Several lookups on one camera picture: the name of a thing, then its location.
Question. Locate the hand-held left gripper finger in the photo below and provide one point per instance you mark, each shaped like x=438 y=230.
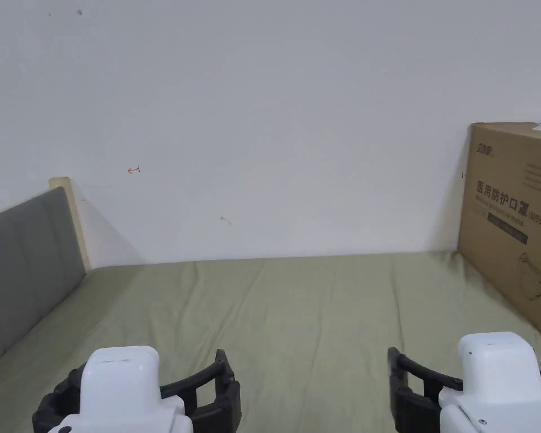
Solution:
x=54 y=406
x=223 y=397

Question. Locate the brown cardboard carton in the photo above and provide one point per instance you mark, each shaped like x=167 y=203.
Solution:
x=509 y=216

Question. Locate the grey padded headboard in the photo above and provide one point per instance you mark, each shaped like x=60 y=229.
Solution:
x=25 y=266

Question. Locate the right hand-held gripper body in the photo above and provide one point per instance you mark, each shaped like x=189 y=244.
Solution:
x=496 y=383

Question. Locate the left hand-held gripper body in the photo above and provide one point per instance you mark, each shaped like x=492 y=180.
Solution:
x=119 y=383

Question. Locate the bed with pale green sheet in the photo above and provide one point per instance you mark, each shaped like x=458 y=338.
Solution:
x=306 y=311

